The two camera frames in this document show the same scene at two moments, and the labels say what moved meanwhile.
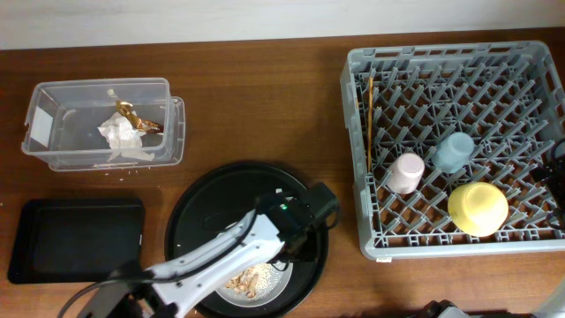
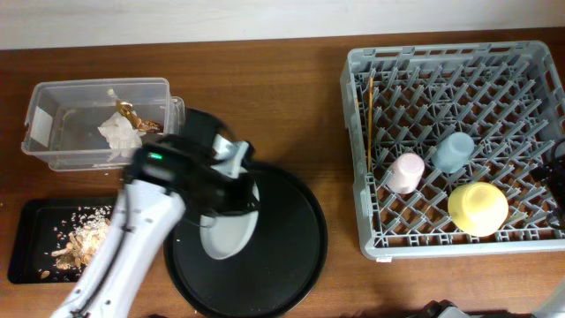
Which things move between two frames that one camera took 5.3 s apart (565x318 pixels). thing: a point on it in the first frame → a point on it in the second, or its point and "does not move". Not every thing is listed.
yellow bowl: [478, 208] does not move
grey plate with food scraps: [258, 286] → [225, 234]
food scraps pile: [254, 282] → [79, 238]
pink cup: [406, 172] does not move
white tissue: [124, 139] does not move
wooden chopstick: [370, 113] does not move
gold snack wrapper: [146, 126] does not move
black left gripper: [311, 228] → [230, 200]
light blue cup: [454, 152] does not move
